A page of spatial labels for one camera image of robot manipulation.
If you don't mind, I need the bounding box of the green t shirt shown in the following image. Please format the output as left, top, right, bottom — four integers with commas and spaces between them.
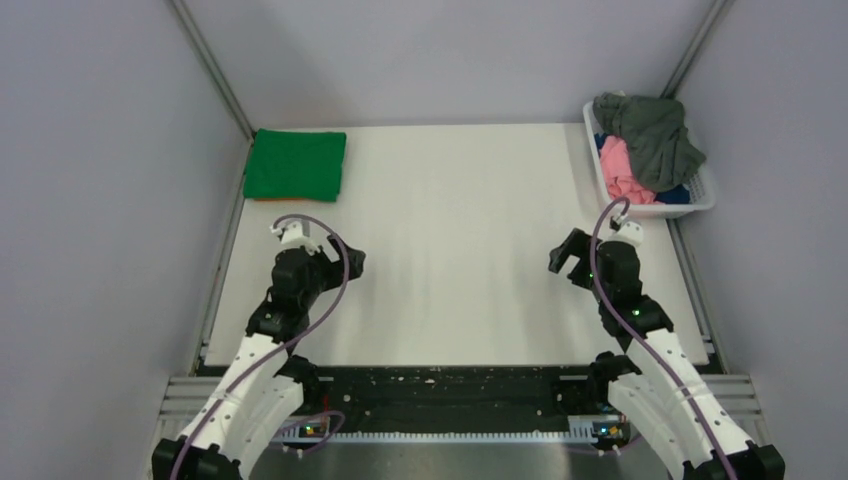
243, 129, 347, 202

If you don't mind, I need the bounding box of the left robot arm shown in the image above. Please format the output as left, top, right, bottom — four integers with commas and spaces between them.
151, 233, 366, 479

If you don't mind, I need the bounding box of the grey t shirt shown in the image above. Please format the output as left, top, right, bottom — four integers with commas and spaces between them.
592, 92, 706, 193

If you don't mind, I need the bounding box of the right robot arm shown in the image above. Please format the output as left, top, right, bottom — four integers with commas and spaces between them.
548, 223, 786, 479

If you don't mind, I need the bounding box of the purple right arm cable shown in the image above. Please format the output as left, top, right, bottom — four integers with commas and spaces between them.
589, 197, 740, 480

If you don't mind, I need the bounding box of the white laundry basket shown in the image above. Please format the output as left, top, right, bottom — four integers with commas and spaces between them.
582, 99, 718, 220

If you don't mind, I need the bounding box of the folded orange t shirt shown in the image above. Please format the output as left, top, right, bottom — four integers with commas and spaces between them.
252, 197, 311, 202

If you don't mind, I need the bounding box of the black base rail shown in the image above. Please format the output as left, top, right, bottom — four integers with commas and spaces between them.
295, 366, 618, 443

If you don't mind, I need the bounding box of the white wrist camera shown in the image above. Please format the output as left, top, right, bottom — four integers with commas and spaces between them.
270, 220, 320, 256
607, 219, 645, 248

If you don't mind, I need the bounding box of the pink t shirt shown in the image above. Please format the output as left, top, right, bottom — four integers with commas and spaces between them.
599, 136, 656, 205

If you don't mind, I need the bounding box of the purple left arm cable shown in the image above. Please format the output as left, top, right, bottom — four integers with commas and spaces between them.
168, 213, 351, 480

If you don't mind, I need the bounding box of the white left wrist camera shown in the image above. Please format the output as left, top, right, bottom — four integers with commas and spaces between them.
270, 220, 320, 256

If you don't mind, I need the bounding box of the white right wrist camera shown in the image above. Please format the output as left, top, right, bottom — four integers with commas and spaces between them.
607, 219, 645, 248

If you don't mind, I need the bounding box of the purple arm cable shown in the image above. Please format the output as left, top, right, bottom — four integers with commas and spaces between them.
168, 213, 351, 480
589, 197, 740, 480

